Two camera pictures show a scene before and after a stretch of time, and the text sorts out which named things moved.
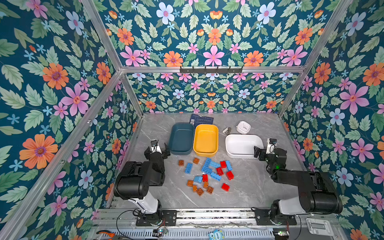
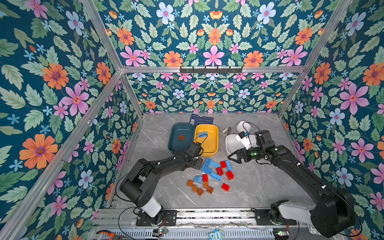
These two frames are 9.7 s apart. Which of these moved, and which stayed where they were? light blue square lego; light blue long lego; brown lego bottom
Moved: light blue long lego
Stayed: light blue square lego; brown lego bottom
